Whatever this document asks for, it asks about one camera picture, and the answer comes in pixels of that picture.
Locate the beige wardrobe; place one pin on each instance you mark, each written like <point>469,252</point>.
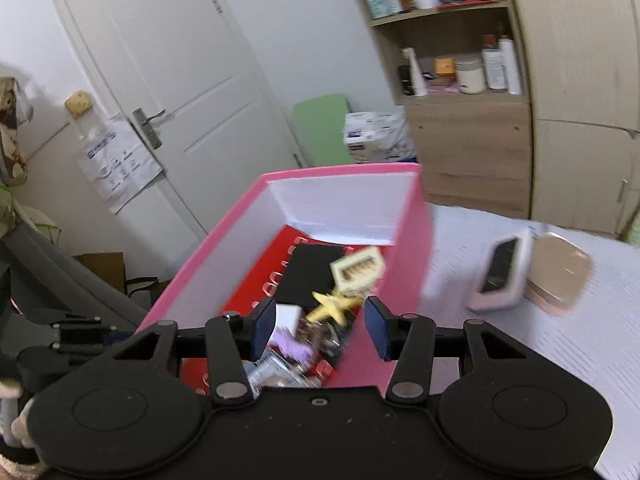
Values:
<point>575,160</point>

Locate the clear bag of white packs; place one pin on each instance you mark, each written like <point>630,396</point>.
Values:
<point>375,132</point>

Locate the white portable router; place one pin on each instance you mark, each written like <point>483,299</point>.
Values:
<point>500,265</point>

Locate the yellow star hair clip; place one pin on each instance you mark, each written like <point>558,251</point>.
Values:
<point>332,305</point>

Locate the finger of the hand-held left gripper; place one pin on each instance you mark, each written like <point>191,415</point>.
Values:
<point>85,327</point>
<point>80,348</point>

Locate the black flat card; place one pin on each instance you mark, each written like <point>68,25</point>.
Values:
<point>305,275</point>

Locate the orange small box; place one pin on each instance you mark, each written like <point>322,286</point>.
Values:
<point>444,67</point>

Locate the black bag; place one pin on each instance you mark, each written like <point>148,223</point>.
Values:
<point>145,287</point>

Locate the person's left forearm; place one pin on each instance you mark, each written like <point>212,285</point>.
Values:
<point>20,467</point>

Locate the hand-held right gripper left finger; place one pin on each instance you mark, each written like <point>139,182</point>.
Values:
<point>265,330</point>

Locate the white labelled bottle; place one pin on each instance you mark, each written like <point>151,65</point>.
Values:
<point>492,65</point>

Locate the wooden shelf cabinet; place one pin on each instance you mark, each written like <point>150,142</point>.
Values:
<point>465,150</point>

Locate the dark grey fabric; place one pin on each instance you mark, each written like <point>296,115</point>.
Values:
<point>65,280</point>

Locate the beige compact case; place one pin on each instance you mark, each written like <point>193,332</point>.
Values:
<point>557,270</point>

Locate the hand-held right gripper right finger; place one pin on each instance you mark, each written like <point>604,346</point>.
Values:
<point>377,330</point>

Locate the clear silver packet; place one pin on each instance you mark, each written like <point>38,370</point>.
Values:
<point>275,372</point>

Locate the pink flat packet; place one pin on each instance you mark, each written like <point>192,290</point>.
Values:
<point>442,88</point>

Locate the black small bottle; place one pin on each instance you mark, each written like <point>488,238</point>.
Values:
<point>404,80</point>

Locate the small white box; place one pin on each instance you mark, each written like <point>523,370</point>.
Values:
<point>287,317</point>

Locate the white jar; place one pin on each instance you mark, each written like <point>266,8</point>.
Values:
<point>470,76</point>

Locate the small red cap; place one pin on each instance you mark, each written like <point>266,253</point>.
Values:
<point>325,370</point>

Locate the white paper notice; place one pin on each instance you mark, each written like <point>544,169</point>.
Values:
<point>117,165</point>

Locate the green folded board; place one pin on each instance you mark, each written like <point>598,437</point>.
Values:
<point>320,130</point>

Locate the dark patterned packet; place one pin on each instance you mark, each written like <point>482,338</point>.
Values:
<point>322,335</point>

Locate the white round bowl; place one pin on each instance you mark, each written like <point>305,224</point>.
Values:
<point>427,1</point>

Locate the pink cardboard box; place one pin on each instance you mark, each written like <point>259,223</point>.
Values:
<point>320,200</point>

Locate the beige comb hair clip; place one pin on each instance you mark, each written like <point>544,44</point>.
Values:
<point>357,267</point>

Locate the red flat tray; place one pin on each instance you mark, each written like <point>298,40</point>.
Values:
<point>472,5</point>

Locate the white nozzle bottle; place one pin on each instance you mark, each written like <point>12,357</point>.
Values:
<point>416,75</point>

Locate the tall white bottle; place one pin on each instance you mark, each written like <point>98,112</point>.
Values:
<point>511,67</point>

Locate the purple small item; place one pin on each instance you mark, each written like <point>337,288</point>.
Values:
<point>292,347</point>

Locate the pale green plastic bag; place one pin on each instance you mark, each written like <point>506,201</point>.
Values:
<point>25,215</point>

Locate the white door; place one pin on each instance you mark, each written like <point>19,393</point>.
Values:
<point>165,35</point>

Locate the patterned hanging bag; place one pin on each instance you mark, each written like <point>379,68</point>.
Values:
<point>12,130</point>

